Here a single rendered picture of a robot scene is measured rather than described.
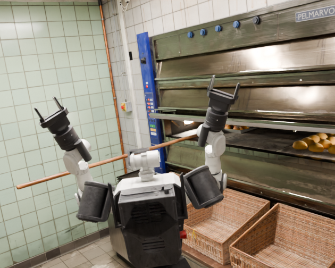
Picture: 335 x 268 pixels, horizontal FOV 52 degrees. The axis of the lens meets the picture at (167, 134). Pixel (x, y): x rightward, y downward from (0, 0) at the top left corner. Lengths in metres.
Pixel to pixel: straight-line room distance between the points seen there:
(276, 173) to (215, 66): 0.87
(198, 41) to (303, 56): 0.91
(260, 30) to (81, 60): 2.10
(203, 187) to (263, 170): 1.19
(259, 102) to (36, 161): 2.30
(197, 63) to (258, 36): 0.61
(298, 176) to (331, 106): 0.52
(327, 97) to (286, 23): 0.50
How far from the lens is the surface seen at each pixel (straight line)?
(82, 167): 1.58
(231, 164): 2.69
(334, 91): 2.10
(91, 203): 1.37
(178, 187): 1.31
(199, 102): 2.77
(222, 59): 2.57
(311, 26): 2.14
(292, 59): 2.18
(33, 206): 3.81
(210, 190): 1.35
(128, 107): 3.66
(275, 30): 2.27
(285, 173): 2.39
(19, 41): 3.67
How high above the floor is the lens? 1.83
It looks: 11 degrees down
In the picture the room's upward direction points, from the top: 7 degrees counter-clockwise
